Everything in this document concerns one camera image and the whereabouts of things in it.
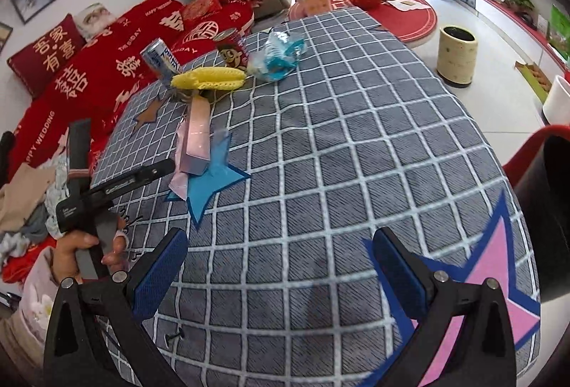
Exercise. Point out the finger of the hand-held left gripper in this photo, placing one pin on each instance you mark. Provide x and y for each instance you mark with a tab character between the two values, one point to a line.
133	177
79	151

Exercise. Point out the green food bag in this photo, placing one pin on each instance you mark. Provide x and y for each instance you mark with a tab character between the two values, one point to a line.
560	28

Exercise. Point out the plastic bottle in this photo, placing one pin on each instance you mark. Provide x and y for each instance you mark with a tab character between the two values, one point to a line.
278	55

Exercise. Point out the red round table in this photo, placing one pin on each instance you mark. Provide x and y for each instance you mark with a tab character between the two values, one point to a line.
409	27

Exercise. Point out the pale pink wrapper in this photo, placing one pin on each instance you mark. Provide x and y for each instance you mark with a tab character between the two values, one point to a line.
178	182

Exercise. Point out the red gold patterned cushion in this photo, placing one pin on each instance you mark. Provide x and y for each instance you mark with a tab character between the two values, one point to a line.
200	7

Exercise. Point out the cardboard tray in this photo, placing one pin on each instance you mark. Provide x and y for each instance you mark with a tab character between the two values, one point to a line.
534	79

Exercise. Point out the red drink can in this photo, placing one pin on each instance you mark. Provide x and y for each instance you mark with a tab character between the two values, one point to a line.
231	50

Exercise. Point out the red lettered pillow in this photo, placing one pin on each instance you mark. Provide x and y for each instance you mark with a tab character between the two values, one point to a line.
44	53

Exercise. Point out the white red television stand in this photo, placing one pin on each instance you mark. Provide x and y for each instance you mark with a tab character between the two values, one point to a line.
512	24

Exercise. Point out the beige floor bin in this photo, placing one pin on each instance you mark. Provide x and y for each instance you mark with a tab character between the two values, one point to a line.
456	57

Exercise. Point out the brown picture frame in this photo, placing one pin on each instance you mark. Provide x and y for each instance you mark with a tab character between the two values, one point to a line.
4	37

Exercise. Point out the white cylinder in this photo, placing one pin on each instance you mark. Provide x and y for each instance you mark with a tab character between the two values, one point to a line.
559	99

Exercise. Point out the white cartoon pillow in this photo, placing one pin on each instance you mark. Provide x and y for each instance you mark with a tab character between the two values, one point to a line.
94	21

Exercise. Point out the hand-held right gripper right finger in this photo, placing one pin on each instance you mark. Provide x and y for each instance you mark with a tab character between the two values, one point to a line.
400	275

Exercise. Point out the person's left hand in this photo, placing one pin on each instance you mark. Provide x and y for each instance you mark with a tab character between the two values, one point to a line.
67	255

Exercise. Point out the pink box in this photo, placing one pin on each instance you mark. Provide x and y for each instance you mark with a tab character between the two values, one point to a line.
198	133

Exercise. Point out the grey checked tablecloth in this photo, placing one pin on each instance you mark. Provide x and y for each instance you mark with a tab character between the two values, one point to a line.
334	146

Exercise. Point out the red covered sofa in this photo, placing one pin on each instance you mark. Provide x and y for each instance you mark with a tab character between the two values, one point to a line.
115	75

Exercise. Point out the pile of clothes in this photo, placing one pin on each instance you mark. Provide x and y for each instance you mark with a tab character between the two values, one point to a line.
26	200

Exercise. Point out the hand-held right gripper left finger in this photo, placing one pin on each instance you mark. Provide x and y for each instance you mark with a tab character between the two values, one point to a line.
162	271

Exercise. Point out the tall blue drink can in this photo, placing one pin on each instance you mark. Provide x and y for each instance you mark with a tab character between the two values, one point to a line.
160	57

